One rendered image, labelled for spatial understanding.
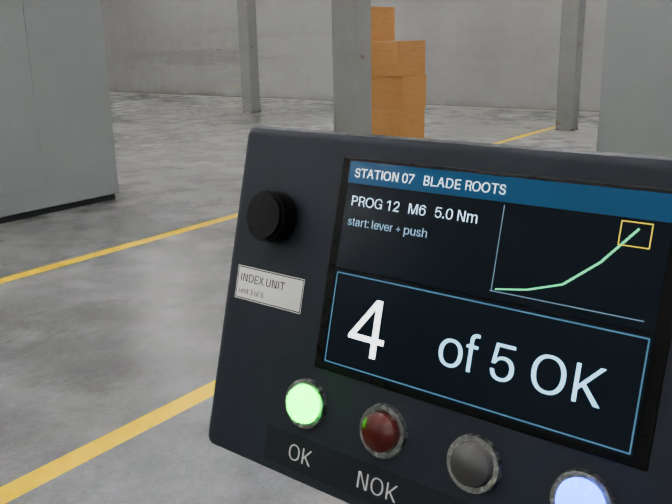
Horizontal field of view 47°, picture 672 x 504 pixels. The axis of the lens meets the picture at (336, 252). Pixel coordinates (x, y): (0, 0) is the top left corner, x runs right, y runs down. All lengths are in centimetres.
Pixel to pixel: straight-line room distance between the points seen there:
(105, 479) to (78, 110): 434
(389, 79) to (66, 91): 355
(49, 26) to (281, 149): 598
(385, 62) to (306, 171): 801
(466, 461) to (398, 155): 15
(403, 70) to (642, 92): 240
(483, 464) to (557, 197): 12
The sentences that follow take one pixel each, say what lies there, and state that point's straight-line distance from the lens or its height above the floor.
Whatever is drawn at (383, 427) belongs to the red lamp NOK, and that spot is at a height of 112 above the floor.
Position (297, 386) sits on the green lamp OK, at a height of 113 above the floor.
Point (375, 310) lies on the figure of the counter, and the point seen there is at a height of 117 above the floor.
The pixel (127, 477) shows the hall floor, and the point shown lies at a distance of 256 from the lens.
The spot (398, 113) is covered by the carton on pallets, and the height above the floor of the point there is 48.
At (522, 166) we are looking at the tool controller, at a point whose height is 125.
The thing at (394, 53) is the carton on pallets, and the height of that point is 110.
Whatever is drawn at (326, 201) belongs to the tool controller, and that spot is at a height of 122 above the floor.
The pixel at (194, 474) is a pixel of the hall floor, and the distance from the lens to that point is 252.
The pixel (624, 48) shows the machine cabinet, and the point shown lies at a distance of 807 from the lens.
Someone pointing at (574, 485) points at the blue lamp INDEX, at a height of 113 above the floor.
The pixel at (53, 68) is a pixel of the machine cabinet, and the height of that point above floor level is 110.
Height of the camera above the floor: 130
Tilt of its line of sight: 16 degrees down
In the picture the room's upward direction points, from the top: 1 degrees counter-clockwise
